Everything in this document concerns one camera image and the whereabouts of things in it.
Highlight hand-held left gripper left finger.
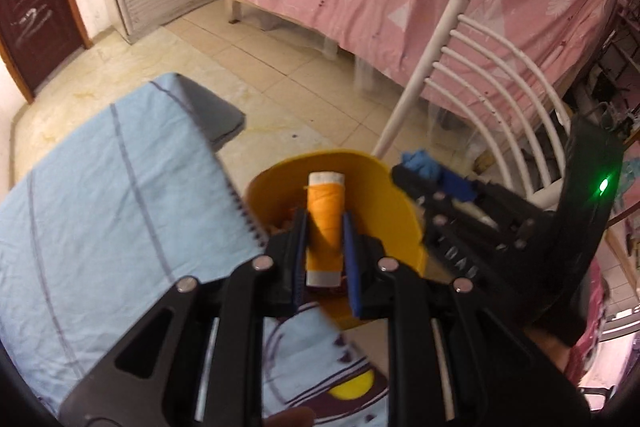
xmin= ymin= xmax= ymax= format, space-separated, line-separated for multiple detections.
xmin=60 ymin=208 xmax=309 ymax=427

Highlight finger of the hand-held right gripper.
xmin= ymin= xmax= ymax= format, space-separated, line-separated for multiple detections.
xmin=439 ymin=171 xmax=539 ymax=234
xmin=391 ymin=164 xmax=522 ymax=279

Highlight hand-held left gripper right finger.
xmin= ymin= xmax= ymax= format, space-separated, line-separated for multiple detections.
xmin=342 ymin=212 xmax=592 ymax=427

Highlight orange tube white ends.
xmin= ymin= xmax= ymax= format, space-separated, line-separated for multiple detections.
xmin=305 ymin=171 xmax=347 ymax=289

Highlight yellow plastic bin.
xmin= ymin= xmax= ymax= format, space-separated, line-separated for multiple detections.
xmin=245 ymin=149 xmax=429 ymax=331

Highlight blue cloth ball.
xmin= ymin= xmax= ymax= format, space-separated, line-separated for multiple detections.
xmin=402 ymin=149 xmax=444 ymax=181

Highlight person's right forearm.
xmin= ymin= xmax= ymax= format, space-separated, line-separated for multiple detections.
xmin=524 ymin=329 xmax=574 ymax=379

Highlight white slatted chair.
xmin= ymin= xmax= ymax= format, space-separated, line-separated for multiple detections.
xmin=372 ymin=0 xmax=574 ymax=209

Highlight light blue striped table cloth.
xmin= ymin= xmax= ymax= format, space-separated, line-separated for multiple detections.
xmin=0 ymin=72 xmax=392 ymax=427

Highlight dark red door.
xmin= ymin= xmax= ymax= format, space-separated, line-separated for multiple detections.
xmin=0 ymin=0 xmax=94 ymax=104

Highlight white bed frame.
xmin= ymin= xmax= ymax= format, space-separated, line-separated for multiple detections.
xmin=228 ymin=0 xmax=362 ymax=74

